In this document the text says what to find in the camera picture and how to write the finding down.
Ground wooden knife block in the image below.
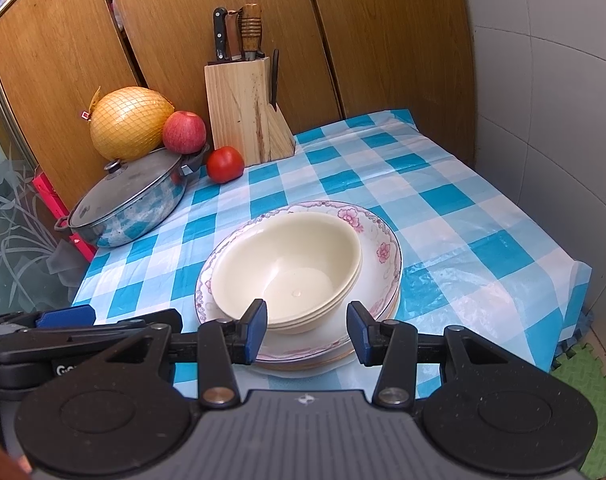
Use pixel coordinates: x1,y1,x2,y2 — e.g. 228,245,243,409
204,58,295,166

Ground blue white checkered tablecloth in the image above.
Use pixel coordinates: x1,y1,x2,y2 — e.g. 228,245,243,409
76,110,590,370

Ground yellow netted pomelo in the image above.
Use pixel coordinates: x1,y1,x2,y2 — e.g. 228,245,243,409
81,87,175,162

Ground steel pot with lid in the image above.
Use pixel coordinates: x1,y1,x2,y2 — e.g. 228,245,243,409
54,145,209,248

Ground etched glass door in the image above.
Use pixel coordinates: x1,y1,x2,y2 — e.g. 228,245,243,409
0,85,88,314

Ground brown handled knife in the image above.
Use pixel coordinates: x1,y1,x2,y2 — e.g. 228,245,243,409
225,10,242,62

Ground ribbed wooden handled knife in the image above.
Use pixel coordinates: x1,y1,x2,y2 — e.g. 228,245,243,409
239,2,262,61

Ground red apple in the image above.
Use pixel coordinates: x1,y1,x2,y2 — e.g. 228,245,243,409
162,110,207,154

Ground pink flower rimmed plate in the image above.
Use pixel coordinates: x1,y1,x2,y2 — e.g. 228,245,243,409
193,199,404,364

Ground cream bowl back small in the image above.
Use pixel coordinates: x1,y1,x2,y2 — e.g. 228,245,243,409
214,268,361,334

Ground green foam floor mat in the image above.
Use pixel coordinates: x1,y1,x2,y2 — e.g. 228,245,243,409
551,344,606,479

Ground white plate red carnations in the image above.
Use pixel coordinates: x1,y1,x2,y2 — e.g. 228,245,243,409
257,303,402,368

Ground red tomato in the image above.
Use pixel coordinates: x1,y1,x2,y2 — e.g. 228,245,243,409
205,146,245,184

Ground black handled knife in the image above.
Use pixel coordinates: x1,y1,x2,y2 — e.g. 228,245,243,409
213,6,227,63

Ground small white flowered plate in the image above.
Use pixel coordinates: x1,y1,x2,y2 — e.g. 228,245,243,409
253,354,355,374

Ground red cutting board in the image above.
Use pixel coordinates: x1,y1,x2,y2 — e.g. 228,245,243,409
32,168,96,262

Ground cream bowl front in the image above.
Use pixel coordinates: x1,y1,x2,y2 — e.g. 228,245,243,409
211,264,361,334

